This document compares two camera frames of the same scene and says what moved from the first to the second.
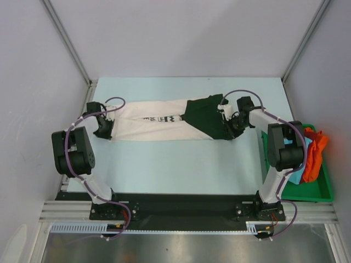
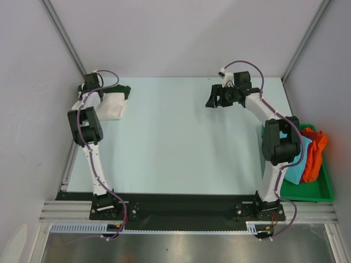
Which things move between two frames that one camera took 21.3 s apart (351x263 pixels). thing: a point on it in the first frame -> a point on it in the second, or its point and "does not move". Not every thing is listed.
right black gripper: (233, 127) -> (219, 95)
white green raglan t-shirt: (194, 118) -> (113, 104)
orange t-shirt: (316, 146) does not move
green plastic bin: (318, 190) does not move
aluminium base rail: (310, 212) does not move
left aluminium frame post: (68, 41) does not move
